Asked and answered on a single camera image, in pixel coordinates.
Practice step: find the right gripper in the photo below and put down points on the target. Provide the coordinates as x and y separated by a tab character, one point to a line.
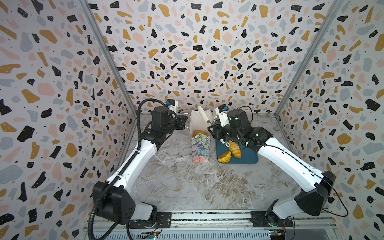
216	130

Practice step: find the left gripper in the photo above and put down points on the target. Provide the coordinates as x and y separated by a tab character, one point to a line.
181	121

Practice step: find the floral paper bag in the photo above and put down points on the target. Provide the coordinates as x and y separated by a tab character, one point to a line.
200	143

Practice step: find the small yellow bread roll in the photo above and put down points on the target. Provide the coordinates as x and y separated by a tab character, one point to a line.
225	157

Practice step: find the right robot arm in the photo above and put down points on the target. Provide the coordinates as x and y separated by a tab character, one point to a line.
315	185

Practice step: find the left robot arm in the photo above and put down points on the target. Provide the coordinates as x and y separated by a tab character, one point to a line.
112	199

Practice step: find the striped croissant bread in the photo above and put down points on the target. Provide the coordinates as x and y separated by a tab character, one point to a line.
235	149

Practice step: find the teal tray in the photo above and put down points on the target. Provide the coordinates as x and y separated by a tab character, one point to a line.
249	157

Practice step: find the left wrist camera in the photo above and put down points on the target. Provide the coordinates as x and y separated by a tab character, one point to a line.
172	105

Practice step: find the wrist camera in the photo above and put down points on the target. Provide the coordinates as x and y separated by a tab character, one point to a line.
172	105
222	112

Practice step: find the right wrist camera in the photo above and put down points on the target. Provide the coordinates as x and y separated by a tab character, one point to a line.
222	112

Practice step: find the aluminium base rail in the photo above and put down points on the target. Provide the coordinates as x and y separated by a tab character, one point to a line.
229	225

